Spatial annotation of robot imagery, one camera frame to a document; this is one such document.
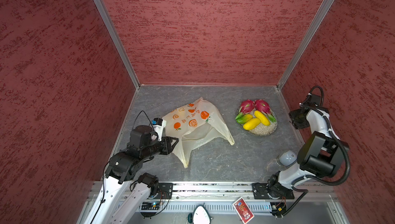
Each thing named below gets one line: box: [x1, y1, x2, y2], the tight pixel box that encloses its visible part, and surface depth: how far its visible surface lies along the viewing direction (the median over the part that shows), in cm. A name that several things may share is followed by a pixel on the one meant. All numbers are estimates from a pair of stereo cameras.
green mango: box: [236, 114, 254, 124], surface depth 99 cm
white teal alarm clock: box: [187, 202, 214, 224], surface depth 66 cm
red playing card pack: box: [232, 196, 255, 224], surface depth 70 cm
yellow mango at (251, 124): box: [242, 118, 261, 131], surface depth 97 cm
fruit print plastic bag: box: [162, 97, 236, 168], surface depth 90 cm
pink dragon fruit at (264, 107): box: [254, 99, 277, 122], surface depth 102 cm
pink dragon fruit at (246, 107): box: [235, 99, 255, 120], surface depth 102 cm
